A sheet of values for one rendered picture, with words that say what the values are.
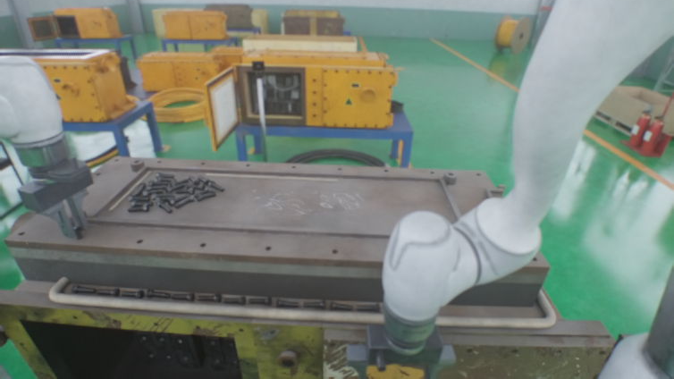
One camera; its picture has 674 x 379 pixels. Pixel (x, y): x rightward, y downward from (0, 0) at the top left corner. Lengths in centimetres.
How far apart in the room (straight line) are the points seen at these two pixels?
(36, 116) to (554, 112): 82
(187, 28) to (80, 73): 609
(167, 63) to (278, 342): 664
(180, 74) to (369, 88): 465
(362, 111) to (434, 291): 294
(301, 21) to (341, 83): 593
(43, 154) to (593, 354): 124
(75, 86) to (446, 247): 391
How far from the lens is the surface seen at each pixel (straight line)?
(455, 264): 53
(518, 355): 94
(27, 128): 85
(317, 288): 85
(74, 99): 423
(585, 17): 29
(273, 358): 95
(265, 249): 82
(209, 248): 85
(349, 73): 328
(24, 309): 113
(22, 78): 83
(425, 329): 60
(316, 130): 345
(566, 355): 100
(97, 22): 1106
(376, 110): 339
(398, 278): 52
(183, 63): 711
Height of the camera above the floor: 190
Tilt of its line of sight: 28 degrees down
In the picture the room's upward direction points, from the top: 2 degrees clockwise
